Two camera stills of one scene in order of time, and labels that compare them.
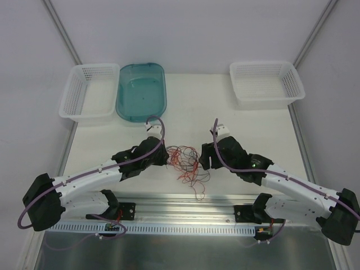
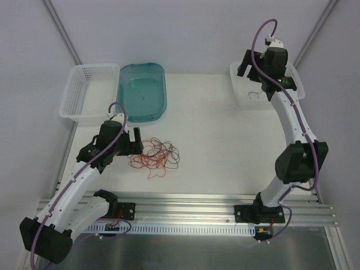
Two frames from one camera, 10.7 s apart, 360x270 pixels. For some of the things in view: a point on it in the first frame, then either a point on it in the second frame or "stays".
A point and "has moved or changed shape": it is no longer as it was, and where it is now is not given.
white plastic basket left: (89, 95) stays
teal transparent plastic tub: (141, 92) stays
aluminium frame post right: (325, 15) stays
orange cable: (175, 157) has moved or changed shape
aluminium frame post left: (57, 19) stays
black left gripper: (162, 154) -> (131, 144)
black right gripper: (208, 156) -> (250, 65)
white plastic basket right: (265, 85) stays
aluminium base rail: (183, 209) stays
